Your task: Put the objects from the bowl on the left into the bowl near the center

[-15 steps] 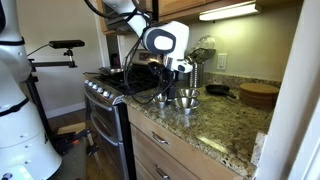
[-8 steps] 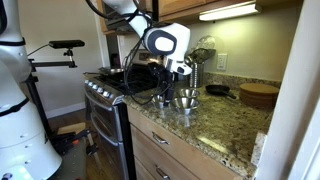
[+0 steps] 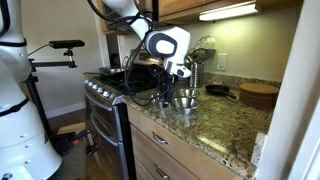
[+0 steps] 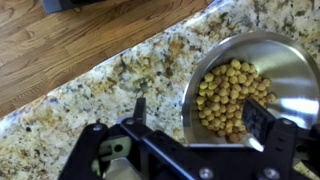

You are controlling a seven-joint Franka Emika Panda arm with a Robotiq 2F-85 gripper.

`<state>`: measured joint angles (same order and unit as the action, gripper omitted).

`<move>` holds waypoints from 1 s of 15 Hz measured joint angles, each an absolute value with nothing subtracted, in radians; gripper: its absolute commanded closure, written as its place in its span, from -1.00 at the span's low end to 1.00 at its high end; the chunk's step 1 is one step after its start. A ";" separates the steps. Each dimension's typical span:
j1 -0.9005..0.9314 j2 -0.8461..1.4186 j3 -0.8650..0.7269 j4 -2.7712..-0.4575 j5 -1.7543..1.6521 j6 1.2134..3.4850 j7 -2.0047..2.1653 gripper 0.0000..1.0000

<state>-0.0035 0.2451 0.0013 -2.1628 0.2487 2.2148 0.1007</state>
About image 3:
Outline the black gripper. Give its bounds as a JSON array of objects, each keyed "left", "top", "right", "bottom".
[{"left": 156, "top": 64, "right": 177, "bottom": 108}]

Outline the small steel bowl with seeds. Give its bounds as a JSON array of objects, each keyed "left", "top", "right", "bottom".
[{"left": 150, "top": 95, "right": 172, "bottom": 111}]

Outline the large empty steel bowl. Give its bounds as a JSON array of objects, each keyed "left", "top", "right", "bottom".
[{"left": 170, "top": 96, "right": 201, "bottom": 116}]

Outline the small empty steel bowl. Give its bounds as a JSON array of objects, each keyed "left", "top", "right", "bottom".
[{"left": 178, "top": 87, "right": 201, "bottom": 99}]

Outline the steel ladle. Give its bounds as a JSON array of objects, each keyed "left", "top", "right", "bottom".
[{"left": 183, "top": 54, "right": 195, "bottom": 70}]

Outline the black cast iron skillet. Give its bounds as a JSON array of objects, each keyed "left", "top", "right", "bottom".
[{"left": 204, "top": 84, "right": 238, "bottom": 100}]

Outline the black frying pan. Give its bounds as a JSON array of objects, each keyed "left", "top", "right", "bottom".
[{"left": 83, "top": 67, "right": 126, "bottom": 76}]

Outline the light wood base cabinet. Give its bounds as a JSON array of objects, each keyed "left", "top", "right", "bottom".
[{"left": 125, "top": 105, "right": 243, "bottom": 180}]

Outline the stainless steel gas range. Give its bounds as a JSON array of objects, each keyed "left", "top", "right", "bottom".
[{"left": 82, "top": 49, "right": 165, "bottom": 180}]

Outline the wood upper cabinet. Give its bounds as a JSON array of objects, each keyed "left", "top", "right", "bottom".
[{"left": 95, "top": 0, "right": 304, "bottom": 36}]

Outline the round wooden board stack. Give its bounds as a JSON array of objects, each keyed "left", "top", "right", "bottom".
[{"left": 239, "top": 82, "right": 280, "bottom": 110}]

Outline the tan cardboard piece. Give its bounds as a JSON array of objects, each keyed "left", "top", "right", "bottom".
[{"left": 56, "top": 122, "right": 87, "bottom": 136}]

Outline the black orange bar clamp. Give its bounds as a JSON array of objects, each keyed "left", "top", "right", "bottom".
[{"left": 49, "top": 128, "right": 100, "bottom": 158}]

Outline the under-cabinet light strip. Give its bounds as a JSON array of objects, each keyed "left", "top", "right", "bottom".
[{"left": 198, "top": 0, "right": 263, "bottom": 22}]

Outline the gray robot cart top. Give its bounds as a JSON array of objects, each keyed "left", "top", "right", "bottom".
[{"left": 48, "top": 138, "right": 88, "bottom": 180}]

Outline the white door trim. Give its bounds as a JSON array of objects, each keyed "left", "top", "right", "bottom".
[{"left": 254, "top": 0, "right": 320, "bottom": 180}]

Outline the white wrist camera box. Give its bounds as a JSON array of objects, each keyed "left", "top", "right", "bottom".
[{"left": 174, "top": 64, "right": 193, "bottom": 80}]

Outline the steel drawer handle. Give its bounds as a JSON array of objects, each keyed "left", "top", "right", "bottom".
[
  {"left": 154, "top": 164, "right": 172, "bottom": 180},
  {"left": 151, "top": 131, "right": 170, "bottom": 146}
]

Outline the white wall outlet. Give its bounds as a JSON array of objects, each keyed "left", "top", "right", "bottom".
[{"left": 216, "top": 53, "right": 229, "bottom": 71}]

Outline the wire mesh skimmer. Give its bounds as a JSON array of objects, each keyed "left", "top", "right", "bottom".
[{"left": 196, "top": 34, "right": 217, "bottom": 51}]

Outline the black stereo camera bar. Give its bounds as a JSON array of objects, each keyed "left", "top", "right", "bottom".
[{"left": 48, "top": 39, "right": 86, "bottom": 50}]

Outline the black camera stand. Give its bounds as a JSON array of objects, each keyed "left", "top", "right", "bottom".
[{"left": 23, "top": 48, "right": 79, "bottom": 141}]

